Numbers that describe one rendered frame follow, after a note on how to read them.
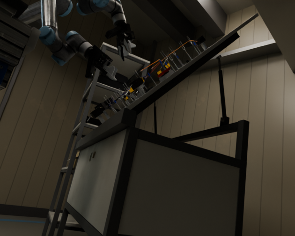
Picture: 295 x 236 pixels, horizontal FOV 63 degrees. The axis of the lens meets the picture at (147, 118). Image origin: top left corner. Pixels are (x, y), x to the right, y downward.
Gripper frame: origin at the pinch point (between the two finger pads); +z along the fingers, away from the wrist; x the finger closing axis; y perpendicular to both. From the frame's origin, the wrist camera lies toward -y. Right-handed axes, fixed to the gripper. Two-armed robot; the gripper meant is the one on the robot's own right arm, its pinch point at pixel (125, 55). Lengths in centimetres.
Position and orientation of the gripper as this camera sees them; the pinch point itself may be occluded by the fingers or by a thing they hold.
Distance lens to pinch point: 137.8
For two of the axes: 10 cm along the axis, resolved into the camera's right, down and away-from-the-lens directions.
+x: -5.3, 2.9, 8.0
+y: 8.1, -1.2, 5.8
